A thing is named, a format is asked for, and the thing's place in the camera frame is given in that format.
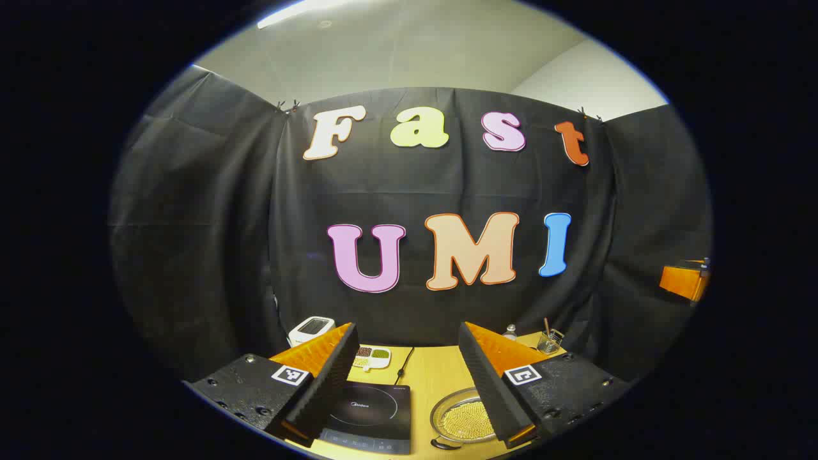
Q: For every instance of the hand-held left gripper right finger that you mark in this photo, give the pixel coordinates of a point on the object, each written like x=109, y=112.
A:
x=486, y=383

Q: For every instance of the black induction cooktop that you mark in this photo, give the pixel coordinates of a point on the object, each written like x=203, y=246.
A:
x=370, y=412

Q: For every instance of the white divided dish of beans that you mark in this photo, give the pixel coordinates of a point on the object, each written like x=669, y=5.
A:
x=372, y=356

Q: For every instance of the black backdrop cloth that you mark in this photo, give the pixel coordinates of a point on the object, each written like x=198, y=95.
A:
x=211, y=223

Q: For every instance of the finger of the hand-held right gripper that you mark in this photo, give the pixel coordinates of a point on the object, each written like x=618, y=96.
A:
x=684, y=281

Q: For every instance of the white toaster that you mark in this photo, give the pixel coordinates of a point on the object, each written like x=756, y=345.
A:
x=310, y=329

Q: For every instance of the clear plastic bottle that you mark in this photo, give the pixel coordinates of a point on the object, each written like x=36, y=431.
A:
x=510, y=332

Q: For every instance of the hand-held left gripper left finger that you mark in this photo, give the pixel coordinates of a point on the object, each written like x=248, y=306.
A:
x=332, y=383

